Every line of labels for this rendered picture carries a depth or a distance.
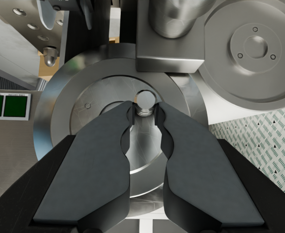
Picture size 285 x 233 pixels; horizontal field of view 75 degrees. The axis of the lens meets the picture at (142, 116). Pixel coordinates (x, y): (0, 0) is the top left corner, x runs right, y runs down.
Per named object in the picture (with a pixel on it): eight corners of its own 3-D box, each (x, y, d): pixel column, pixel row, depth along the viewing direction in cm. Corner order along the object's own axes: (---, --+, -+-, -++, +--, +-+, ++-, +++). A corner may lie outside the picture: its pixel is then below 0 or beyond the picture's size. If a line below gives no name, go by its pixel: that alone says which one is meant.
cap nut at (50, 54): (54, 47, 48) (53, 64, 48) (60, 53, 52) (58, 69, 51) (40, 46, 48) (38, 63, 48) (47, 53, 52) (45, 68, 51)
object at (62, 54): (77, -79, 20) (61, 88, 18) (109, 38, 43) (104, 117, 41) (73, -79, 20) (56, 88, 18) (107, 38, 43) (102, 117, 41)
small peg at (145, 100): (161, 105, 11) (139, 115, 11) (156, 112, 14) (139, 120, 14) (151, 84, 11) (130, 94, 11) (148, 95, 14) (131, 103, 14)
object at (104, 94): (49, 106, 14) (136, 56, 14) (60, 111, 16) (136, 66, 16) (102, 196, 13) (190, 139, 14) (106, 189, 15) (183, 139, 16)
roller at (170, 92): (178, 49, 16) (203, 186, 15) (153, 105, 42) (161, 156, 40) (43, 66, 16) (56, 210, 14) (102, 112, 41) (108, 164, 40)
